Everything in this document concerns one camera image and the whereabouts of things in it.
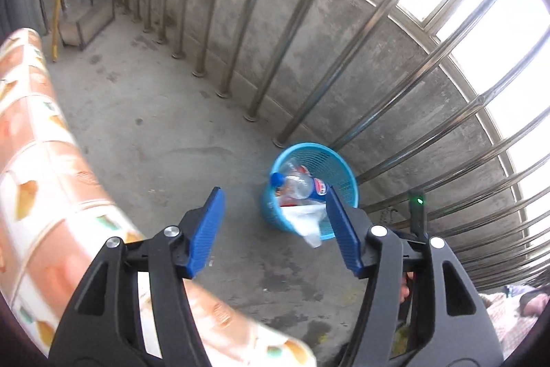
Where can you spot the Pepsi plastic bottle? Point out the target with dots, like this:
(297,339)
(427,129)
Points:
(298,185)

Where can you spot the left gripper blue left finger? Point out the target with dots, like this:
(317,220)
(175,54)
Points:
(201,227)

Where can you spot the blue mesh trash basket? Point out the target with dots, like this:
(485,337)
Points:
(322,163)

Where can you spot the red white snack bag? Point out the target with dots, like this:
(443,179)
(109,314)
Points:
(285,201)

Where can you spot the right hand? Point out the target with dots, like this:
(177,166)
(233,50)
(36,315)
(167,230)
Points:
(406,285)

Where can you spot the patterned tablecloth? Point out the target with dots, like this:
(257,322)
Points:
(55,216)

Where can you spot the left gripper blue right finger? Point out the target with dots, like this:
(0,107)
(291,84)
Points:
(350,226)

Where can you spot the clear zip plastic bag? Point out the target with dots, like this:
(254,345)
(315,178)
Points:
(305,217)

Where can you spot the metal dustpan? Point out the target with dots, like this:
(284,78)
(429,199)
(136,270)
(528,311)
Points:
(79,27)

